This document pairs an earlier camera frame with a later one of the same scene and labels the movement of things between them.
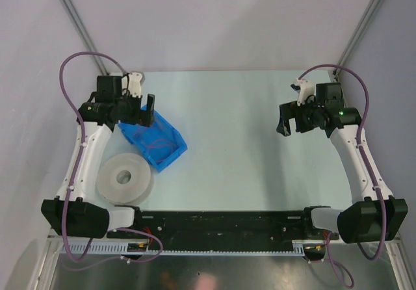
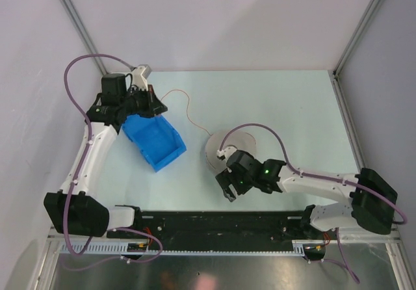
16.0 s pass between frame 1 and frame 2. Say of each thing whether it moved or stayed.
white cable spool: moved
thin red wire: moved
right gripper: moved
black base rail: stayed
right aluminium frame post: stayed
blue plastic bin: stayed
